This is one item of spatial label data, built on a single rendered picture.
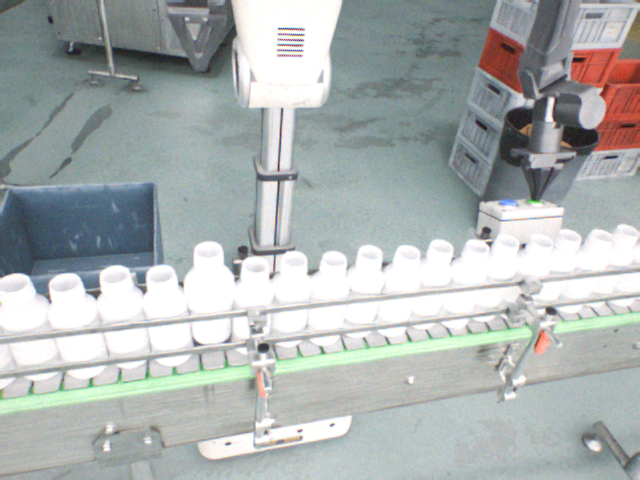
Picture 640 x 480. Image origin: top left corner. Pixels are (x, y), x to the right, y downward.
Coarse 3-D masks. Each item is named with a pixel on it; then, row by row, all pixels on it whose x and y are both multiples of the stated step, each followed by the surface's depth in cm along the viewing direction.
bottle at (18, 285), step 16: (0, 288) 64; (16, 288) 67; (32, 288) 66; (16, 304) 64; (32, 304) 66; (48, 304) 68; (0, 320) 65; (16, 320) 65; (32, 320) 66; (48, 320) 69; (16, 352) 69; (32, 352) 69; (48, 352) 70
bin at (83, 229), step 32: (32, 192) 117; (64, 192) 119; (96, 192) 121; (128, 192) 123; (0, 224) 107; (32, 224) 122; (64, 224) 124; (96, 224) 126; (128, 224) 128; (0, 256) 105; (32, 256) 127; (64, 256) 130; (96, 256) 132; (128, 256) 133; (160, 256) 118
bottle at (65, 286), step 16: (64, 288) 68; (80, 288) 66; (64, 304) 65; (80, 304) 67; (96, 304) 69; (64, 320) 66; (80, 320) 67; (96, 320) 69; (80, 336) 68; (96, 336) 70; (64, 352) 70; (80, 352) 70; (96, 352) 72; (96, 368) 73
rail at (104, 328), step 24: (384, 264) 84; (96, 288) 72; (144, 288) 74; (432, 288) 80; (456, 288) 81; (480, 288) 83; (216, 312) 71; (240, 312) 72; (480, 312) 87; (504, 312) 89; (0, 336) 64; (24, 336) 65; (48, 336) 66; (288, 336) 78; (312, 336) 80; (96, 360) 71; (120, 360) 72; (144, 360) 73
